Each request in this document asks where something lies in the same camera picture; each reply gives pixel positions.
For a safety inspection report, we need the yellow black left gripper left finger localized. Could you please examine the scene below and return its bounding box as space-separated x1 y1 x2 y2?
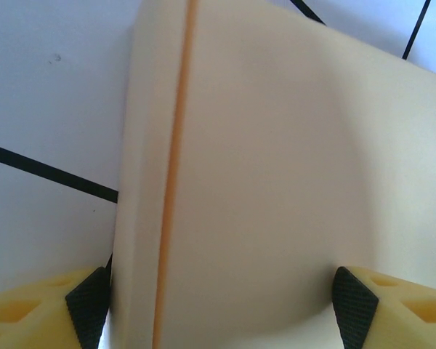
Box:
0 267 112 349

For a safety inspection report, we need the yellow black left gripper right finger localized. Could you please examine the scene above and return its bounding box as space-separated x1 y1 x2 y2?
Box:
332 265 436 349

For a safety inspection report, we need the yellow paper box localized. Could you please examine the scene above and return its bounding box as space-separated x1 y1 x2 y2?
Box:
110 0 436 349

